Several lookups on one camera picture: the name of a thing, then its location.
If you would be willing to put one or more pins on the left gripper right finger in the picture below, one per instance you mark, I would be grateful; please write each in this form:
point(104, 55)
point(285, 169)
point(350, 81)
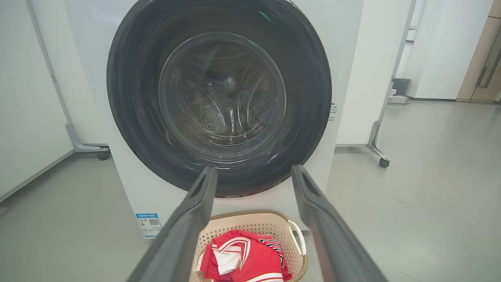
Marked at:
point(336, 243)

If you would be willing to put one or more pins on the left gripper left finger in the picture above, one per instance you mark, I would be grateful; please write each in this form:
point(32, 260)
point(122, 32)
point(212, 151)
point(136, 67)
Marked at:
point(176, 235)

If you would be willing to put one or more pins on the black round washer door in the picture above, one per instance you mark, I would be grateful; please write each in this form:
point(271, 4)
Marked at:
point(133, 98)

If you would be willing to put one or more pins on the cream plastic laundry basket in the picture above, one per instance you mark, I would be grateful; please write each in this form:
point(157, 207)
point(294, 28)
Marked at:
point(289, 258)

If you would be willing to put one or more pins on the steel washing machine drum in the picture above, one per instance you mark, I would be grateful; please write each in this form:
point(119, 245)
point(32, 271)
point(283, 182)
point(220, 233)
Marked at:
point(203, 113)

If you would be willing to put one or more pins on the white washing machine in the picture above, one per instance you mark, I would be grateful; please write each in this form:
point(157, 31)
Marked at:
point(348, 39)

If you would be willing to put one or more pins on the wooden door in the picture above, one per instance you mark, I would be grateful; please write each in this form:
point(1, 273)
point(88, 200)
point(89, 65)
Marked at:
point(477, 58)

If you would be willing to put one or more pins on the blue energy label sticker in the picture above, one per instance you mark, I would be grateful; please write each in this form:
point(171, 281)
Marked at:
point(148, 225)

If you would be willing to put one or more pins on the white flat box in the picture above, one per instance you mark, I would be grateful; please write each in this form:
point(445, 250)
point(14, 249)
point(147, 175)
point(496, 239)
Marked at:
point(398, 100)

